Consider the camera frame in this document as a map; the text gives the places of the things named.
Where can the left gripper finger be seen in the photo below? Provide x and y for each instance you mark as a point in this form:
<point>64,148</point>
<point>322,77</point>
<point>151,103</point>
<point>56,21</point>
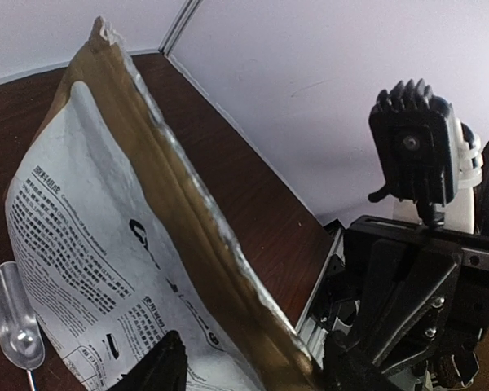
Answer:
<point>159,362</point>

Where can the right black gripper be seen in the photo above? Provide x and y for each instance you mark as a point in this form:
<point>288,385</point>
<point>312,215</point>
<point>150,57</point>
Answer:
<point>423,301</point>

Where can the dog food bag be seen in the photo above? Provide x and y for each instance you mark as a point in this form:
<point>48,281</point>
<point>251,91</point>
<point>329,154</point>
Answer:
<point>120,245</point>

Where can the metal scoop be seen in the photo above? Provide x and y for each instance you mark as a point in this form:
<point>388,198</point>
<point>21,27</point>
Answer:
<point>20,337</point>

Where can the front aluminium rail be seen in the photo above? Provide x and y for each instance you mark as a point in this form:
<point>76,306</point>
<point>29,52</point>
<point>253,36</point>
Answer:
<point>317,317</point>

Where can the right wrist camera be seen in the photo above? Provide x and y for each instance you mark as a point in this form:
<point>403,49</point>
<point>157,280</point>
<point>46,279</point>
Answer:
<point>431,161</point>

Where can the right aluminium frame post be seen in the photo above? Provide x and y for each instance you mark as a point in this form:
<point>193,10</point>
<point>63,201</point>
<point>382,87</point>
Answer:
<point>178,26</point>

